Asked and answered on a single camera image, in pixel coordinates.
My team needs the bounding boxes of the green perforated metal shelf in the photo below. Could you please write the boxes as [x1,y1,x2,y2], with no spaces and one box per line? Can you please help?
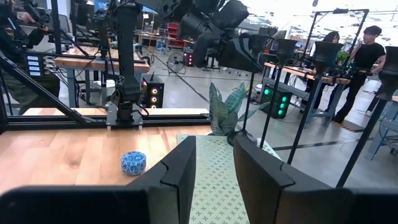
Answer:
[176,133,282,224]

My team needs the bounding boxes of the small green potted plant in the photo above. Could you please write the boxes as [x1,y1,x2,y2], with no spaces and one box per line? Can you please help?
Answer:
[335,49,351,68]

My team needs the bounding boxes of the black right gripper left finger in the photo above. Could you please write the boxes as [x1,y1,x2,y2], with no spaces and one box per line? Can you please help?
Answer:
[0,136,197,224]

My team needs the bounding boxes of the black computer green lights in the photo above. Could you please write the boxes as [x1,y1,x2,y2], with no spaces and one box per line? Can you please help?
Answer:
[259,83,293,119]

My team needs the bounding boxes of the black computer pink lights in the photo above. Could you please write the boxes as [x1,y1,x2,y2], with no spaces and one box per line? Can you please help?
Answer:
[141,73,165,109]

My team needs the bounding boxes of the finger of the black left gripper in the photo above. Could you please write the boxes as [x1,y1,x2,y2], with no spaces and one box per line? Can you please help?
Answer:
[213,0,249,32]
[217,36,265,74]

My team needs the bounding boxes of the blue patterned tin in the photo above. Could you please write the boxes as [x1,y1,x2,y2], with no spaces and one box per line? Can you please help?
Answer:
[120,151,147,177]

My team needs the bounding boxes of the black computer purple lights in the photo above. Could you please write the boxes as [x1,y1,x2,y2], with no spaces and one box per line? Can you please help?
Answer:
[183,51,195,67]

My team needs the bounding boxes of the black metal station frame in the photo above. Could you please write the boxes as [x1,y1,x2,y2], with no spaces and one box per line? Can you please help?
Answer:
[300,8,370,63]

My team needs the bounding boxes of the round floor fan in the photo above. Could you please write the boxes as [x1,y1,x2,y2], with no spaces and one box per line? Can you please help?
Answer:
[167,51,187,75]

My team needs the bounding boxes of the red storage bin rack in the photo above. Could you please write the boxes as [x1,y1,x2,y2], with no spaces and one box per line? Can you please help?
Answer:
[167,21,190,49]

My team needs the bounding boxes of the black device lit display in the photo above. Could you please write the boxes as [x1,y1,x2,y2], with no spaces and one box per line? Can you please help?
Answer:
[24,54,44,78]

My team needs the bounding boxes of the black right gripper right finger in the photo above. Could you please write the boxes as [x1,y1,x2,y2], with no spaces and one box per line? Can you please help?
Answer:
[233,132,398,224]

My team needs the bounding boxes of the wooden workbench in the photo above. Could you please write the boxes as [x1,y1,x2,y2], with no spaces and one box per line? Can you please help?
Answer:
[262,62,352,125]
[54,45,152,108]

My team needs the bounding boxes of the green snake plant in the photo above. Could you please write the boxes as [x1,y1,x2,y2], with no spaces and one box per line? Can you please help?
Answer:
[208,82,271,137]

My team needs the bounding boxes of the person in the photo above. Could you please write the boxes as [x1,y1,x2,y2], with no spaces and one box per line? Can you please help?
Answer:
[310,30,341,113]
[0,0,62,116]
[331,25,387,124]

